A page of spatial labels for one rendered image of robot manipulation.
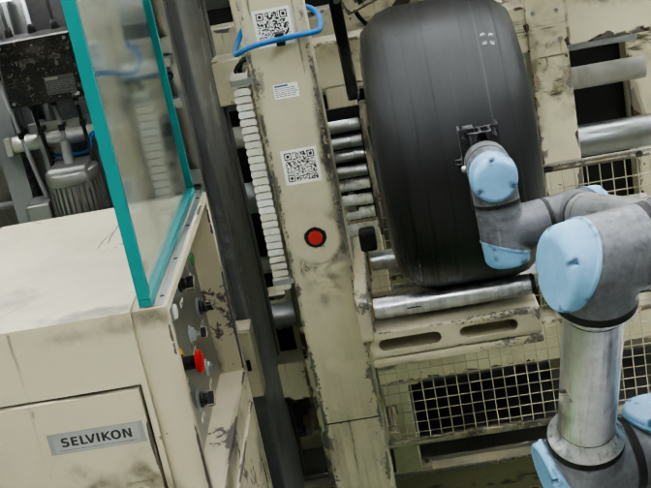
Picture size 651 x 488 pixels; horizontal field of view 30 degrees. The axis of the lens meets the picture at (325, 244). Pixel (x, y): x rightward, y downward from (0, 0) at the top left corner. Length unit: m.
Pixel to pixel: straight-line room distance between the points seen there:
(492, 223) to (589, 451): 0.40
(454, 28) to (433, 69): 0.11
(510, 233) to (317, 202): 0.66
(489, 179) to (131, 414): 0.66
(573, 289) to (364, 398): 1.19
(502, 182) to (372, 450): 1.00
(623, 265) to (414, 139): 0.78
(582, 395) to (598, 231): 0.28
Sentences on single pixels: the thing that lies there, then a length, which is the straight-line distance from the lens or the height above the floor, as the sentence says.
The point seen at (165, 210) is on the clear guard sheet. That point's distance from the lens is 2.03.
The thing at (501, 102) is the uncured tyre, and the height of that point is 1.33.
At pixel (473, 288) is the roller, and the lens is 2.53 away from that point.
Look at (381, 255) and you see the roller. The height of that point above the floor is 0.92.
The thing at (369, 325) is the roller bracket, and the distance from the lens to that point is 2.50.
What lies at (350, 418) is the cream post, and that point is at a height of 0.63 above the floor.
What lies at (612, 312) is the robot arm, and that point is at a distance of 1.64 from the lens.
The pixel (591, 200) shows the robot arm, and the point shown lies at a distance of 1.92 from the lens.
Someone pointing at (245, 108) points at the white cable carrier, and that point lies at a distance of 2.49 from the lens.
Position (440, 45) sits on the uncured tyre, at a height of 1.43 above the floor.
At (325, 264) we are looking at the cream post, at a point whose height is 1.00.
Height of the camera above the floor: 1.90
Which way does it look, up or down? 20 degrees down
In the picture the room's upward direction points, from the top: 11 degrees counter-clockwise
